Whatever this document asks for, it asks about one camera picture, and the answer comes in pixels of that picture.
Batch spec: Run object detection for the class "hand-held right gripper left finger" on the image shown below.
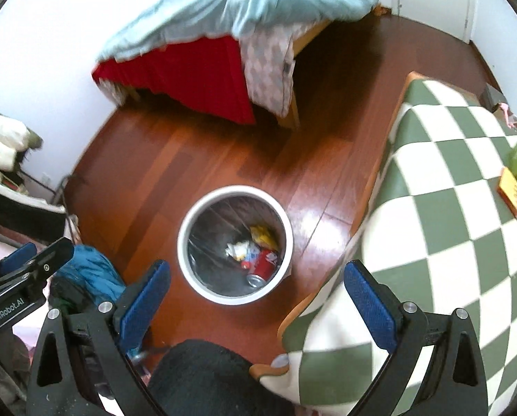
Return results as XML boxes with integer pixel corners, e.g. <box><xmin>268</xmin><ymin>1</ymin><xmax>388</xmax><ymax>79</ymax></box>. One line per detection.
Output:
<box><xmin>25</xmin><ymin>260</ymin><xmax>173</xmax><ymax>416</ymax></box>

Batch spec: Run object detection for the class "diamond patterned mattress cover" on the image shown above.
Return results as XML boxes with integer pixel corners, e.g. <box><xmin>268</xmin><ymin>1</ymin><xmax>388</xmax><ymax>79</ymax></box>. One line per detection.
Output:
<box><xmin>240</xmin><ymin>21</ymin><xmax>297</xmax><ymax>118</ymax></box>

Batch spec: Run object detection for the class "bed with light blue blanket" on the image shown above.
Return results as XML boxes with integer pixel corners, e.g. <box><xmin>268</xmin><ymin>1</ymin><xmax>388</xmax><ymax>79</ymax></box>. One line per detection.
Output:
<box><xmin>120</xmin><ymin>4</ymin><xmax>394</xmax><ymax>130</ymax></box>

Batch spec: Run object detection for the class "light blue blanket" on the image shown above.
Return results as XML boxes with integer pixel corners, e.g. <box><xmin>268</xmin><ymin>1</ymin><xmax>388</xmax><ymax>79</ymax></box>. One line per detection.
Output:
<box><xmin>96</xmin><ymin>0</ymin><xmax>390</xmax><ymax>64</ymax></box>

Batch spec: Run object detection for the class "red drink can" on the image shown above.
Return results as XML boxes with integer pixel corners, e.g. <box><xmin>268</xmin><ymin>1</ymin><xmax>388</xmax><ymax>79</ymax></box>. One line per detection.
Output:
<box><xmin>246</xmin><ymin>249</ymin><xmax>281</xmax><ymax>289</ymax></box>

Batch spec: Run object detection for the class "white round trash bin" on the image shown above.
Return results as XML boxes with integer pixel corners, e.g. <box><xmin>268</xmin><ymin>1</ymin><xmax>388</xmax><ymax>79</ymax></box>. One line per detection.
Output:
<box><xmin>176</xmin><ymin>185</ymin><xmax>294</xmax><ymax>305</ymax></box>

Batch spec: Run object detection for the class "pink small object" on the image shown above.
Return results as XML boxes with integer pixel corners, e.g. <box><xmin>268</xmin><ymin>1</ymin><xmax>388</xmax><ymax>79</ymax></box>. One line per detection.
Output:
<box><xmin>500</xmin><ymin>102</ymin><xmax>517</xmax><ymax>128</ymax></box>

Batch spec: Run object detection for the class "white fluffy coat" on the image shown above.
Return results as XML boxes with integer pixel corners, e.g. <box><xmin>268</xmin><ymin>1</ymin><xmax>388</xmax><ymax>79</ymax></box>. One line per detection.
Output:
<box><xmin>0</xmin><ymin>107</ymin><xmax>43</xmax><ymax>172</ymax></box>

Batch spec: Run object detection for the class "grey small box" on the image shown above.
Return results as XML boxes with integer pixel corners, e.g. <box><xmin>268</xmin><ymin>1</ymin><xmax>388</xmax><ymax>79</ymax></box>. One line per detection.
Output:
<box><xmin>479</xmin><ymin>84</ymin><xmax>504</xmax><ymax>110</ymax></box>

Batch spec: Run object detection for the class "person's black trouser leg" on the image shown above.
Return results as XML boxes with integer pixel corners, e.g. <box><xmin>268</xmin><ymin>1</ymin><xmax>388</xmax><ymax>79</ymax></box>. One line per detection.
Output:
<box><xmin>148</xmin><ymin>339</ymin><xmax>296</xmax><ymax>416</ymax></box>

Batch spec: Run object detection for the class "green white checkered tablecloth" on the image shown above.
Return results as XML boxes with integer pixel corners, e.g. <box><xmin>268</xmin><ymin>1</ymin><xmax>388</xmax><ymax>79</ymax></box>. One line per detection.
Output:
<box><xmin>258</xmin><ymin>79</ymin><xmax>517</xmax><ymax>416</ymax></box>

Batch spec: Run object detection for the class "black bag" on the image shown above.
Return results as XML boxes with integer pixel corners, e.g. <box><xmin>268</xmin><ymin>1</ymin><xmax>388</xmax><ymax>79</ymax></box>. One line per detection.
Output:
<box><xmin>0</xmin><ymin>177</ymin><xmax>67</xmax><ymax>244</ymax></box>

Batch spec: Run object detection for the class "red bed skirt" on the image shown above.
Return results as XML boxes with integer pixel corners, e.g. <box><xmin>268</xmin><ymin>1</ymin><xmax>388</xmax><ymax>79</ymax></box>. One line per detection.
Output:
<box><xmin>91</xmin><ymin>35</ymin><xmax>257</xmax><ymax>126</ymax></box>

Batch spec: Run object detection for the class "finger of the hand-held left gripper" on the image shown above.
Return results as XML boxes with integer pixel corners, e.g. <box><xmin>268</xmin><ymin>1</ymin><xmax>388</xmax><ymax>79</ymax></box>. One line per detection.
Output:
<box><xmin>0</xmin><ymin>237</ymin><xmax>76</xmax><ymax>294</ymax></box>
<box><xmin>0</xmin><ymin>243</ymin><xmax>38</xmax><ymax>287</ymax></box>

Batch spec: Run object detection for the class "orange flat box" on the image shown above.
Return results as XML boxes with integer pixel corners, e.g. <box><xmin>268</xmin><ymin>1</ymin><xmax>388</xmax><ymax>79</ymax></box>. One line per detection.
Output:
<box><xmin>496</xmin><ymin>166</ymin><xmax>517</xmax><ymax>233</ymax></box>

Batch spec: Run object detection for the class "blue jacket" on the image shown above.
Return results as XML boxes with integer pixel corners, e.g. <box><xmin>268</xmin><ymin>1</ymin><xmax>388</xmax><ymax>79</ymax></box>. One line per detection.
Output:
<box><xmin>54</xmin><ymin>244</ymin><xmax>126</xmax><ymax>305</ymax></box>

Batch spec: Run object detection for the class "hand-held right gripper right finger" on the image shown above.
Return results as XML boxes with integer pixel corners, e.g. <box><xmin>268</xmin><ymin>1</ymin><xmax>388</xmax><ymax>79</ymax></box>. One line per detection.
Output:
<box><xmin>343</xmin><ymin>260</ymin><xmax>490</xmax><ymax>416</ymax></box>

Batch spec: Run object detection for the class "yellow snack wrapper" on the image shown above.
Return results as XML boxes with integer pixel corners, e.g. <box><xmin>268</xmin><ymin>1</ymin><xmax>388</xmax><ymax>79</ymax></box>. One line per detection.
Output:
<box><xmin>249</xmin><ymin>224</ymin><xmax>279</xmax><ymax>250</ymax></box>

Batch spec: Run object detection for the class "white crumpled paper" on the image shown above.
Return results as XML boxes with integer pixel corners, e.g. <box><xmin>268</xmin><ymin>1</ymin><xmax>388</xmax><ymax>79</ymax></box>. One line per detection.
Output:
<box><xmin>225</xmin><ymin>240</ymin><xmax>260</xmax><ymax>263</ymax></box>

